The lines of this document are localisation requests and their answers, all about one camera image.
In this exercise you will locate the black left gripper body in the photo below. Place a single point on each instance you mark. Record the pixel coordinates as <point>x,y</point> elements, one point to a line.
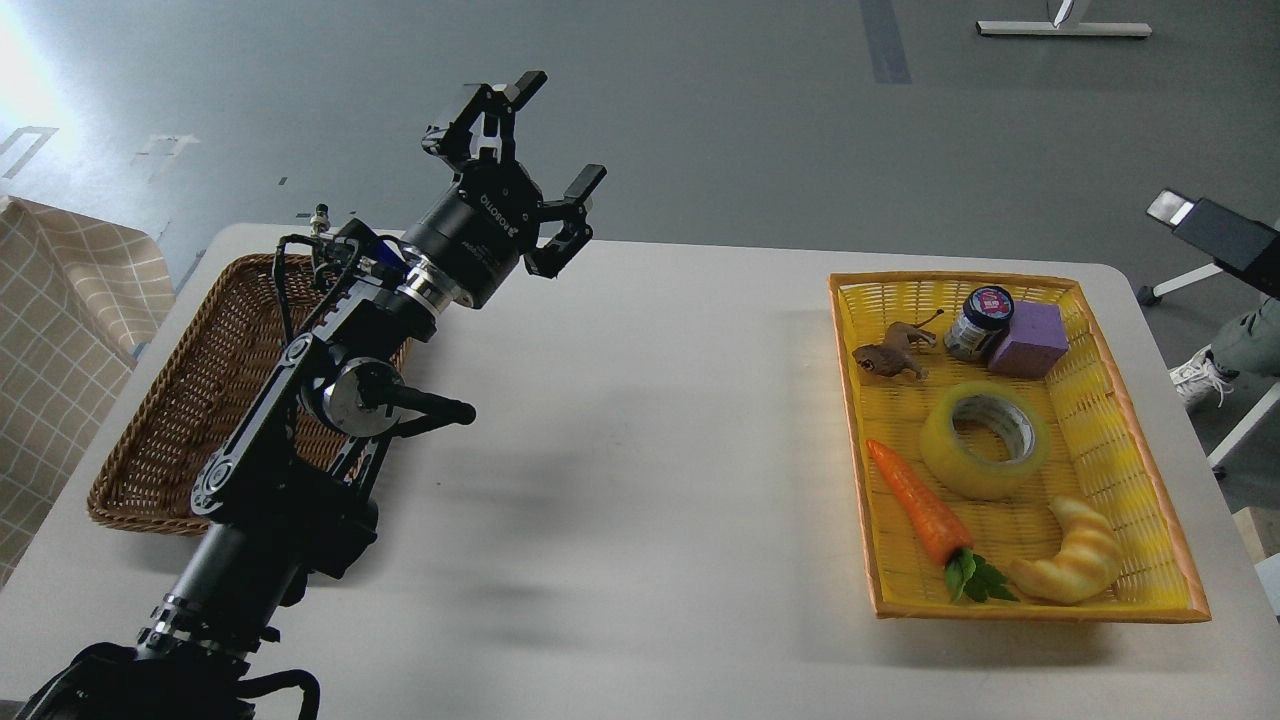
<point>478,228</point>

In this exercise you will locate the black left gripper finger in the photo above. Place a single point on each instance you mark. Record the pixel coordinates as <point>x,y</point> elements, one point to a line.
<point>571,211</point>
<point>478,129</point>

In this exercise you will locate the yellow tape roll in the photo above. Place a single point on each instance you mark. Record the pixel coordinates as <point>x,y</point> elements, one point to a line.
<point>984,441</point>

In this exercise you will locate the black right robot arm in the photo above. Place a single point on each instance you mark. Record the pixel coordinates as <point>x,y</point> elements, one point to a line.
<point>1239,246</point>

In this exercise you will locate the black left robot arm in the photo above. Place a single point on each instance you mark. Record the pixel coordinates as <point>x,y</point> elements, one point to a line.
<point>289,492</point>

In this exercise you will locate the brown wicker basket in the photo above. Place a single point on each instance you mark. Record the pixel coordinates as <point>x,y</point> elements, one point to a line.
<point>197,399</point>

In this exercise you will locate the brown toy animal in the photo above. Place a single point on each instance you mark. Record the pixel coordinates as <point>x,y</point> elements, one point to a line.
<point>894,354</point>

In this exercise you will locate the small dark jar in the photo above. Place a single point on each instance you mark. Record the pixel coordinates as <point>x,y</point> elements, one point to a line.
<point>981,322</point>

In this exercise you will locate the purple foam block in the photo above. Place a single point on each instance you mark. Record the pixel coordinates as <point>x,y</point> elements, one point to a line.
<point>1035,340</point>

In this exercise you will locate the orange toy carrot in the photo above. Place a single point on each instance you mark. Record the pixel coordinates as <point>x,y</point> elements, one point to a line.
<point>942,534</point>

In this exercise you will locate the yellow plastic basket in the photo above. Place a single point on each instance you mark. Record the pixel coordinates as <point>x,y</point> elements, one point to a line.
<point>1098,452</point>

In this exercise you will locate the white stand base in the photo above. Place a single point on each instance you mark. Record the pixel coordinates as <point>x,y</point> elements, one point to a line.
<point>1064,19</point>

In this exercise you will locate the toy croissant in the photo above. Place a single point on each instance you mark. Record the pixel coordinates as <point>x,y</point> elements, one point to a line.
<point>1089,560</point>

